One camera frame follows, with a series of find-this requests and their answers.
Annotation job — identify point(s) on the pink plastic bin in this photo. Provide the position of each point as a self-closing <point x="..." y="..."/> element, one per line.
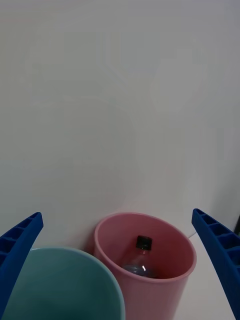
<point x="155" y="297"/>

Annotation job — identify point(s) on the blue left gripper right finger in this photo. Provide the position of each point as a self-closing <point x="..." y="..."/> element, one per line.
<point x="222" y="252"/>

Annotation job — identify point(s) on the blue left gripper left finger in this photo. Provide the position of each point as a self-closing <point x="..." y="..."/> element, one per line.
<point x="17" y="247"/>

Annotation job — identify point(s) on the pale blue plastic bin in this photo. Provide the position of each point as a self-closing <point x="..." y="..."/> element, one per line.
<point x="65" y="287"/>

